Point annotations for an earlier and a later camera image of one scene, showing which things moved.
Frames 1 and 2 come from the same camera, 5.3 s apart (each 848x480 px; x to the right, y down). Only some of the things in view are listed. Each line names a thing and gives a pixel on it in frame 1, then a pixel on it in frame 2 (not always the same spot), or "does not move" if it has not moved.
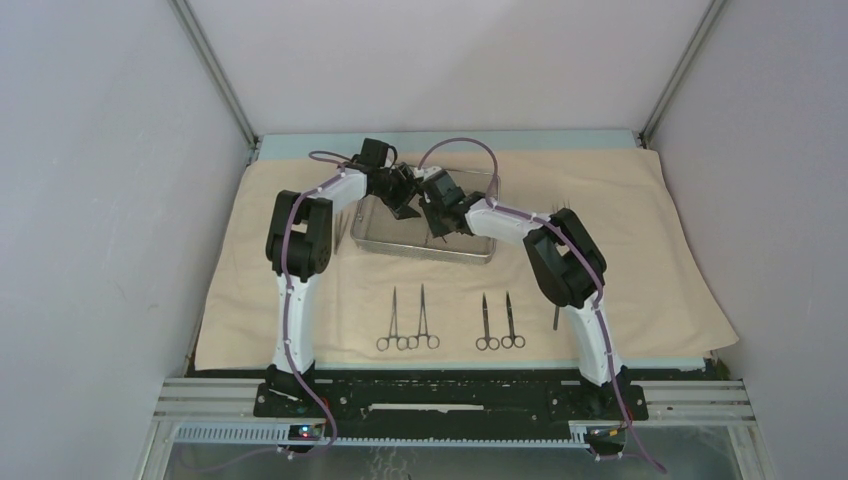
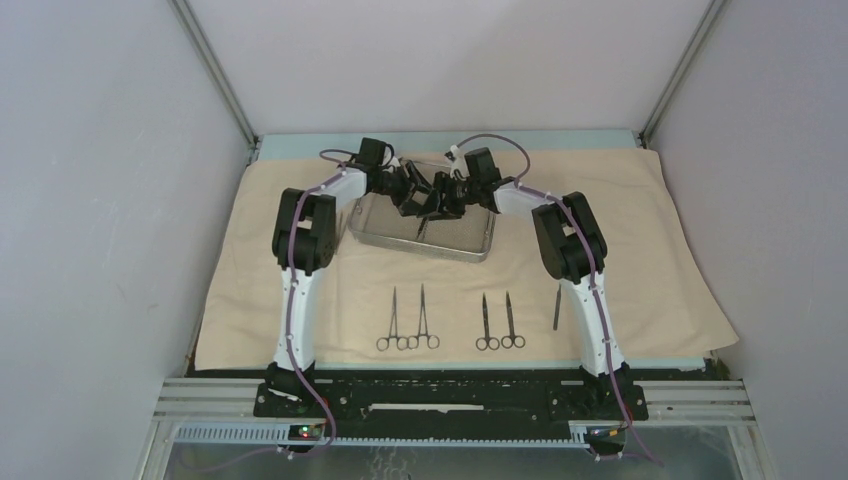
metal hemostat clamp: (401, 342) does not move
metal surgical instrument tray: (375, 226) does not move
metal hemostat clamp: (432, 340) does not move
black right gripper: (436, 230) → (447, 210)
